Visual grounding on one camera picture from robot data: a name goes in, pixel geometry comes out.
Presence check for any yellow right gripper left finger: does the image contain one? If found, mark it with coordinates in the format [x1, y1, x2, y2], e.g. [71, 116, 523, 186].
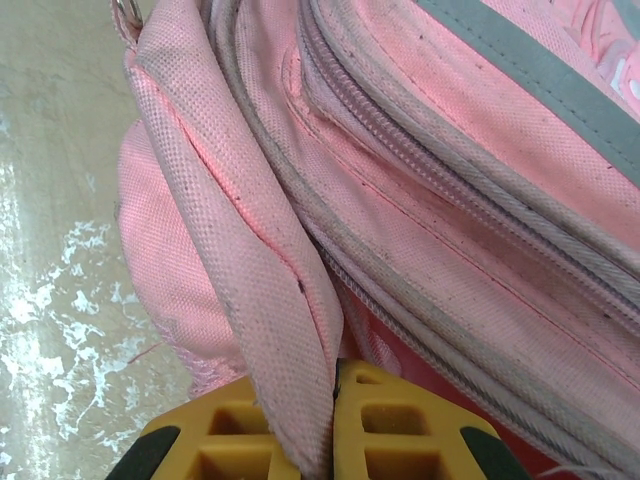
[113, 384, 301, 480]

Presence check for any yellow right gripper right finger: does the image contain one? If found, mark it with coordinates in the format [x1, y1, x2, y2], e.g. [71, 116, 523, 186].
[324, 359, 531, 480]

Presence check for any pink student backpack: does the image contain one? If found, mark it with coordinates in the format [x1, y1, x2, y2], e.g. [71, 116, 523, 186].
[109, 0, 640, 480]

